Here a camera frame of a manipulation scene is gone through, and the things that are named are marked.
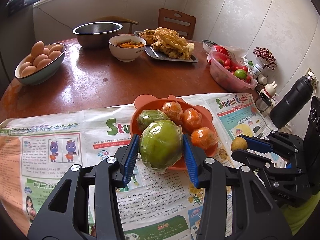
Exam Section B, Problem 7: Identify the fried battered food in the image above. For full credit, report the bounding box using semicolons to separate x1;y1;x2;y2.
138;27;195;60

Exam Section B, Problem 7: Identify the white ceramic bowl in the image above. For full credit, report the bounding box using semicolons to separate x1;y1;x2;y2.
108;35;147;62

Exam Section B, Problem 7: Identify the green-rimmed ceramic bowl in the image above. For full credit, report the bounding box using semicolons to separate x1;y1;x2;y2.
14;43;67;85

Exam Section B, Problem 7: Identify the grey refrigerator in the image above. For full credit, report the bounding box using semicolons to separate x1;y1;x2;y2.
0;4;35;85

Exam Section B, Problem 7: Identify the white rabbit lid cup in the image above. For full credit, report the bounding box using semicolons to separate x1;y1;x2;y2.
257;81;279;113

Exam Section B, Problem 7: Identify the white wall socket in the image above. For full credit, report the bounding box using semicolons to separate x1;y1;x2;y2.
306;67;319;80

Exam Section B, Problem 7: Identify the large green fruit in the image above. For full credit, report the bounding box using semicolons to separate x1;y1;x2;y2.
139;120;183;174

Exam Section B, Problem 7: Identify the plastic-wrapped orange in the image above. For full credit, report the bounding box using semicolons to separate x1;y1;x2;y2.
161;101;184;126
190;127;218;150
181;108;203;133

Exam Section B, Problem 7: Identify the curved wooden chair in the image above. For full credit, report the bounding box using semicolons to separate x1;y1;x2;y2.
96;16;140;35

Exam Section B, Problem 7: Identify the small brown round fruit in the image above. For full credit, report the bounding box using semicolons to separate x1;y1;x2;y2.
230;137;248;152

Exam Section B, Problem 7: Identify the person's green clothing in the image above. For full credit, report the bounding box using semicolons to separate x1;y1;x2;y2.
281;195;320;240

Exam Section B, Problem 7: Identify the patterned small bowl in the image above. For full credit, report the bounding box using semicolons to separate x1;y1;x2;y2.
202;39;218;55

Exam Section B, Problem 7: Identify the white medicine bottle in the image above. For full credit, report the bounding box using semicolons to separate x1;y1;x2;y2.
251;62;264;79

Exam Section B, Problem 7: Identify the clear plastic bag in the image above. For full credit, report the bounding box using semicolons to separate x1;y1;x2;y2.
220;45;248;63

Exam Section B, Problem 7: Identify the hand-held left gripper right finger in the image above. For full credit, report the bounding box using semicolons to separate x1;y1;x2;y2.
182;134;293;240

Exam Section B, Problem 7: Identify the colourful printed newspaper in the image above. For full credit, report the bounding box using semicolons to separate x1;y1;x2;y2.
204;92;288;170
0;100;225;240

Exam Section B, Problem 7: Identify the pile of red tomatoes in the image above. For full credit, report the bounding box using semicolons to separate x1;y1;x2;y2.
216;55;253;83

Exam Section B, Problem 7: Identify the green round fruit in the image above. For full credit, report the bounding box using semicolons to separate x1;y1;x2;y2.
234;69;248;80

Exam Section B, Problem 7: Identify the grey metal tray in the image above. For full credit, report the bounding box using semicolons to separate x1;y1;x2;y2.
133;31;199;63

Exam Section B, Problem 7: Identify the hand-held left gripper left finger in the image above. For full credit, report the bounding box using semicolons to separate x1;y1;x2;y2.
27;134;140;240

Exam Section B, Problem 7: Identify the stainless steel bowl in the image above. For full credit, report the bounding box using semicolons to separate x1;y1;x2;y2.
72;22;123;49

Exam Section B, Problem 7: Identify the wooden chair with cutout back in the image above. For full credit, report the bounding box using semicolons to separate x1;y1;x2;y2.
157;8;197;40

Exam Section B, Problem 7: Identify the small green fruit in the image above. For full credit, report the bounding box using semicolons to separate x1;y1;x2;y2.
136;109;170;132

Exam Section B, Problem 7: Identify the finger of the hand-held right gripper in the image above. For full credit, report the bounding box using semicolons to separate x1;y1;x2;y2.
237;131;304;157
231;149;293;180

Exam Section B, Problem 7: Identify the red pickled food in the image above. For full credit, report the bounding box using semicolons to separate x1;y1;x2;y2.
114;40;145;48

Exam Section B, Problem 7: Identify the pink plastic container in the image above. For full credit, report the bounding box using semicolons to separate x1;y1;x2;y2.
209;45;258;93

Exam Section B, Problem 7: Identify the pile of brown eggs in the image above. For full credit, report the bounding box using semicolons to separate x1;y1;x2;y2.
19;41;63;78

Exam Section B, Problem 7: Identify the black thermos bottle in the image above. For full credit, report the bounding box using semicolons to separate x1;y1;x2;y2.
269;75;318;128

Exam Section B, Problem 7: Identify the orange plastic plate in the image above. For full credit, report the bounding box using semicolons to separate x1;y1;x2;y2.
130;94;220;171

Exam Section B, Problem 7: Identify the red white flower bouquet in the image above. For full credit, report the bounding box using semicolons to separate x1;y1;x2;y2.
253;47;278;70

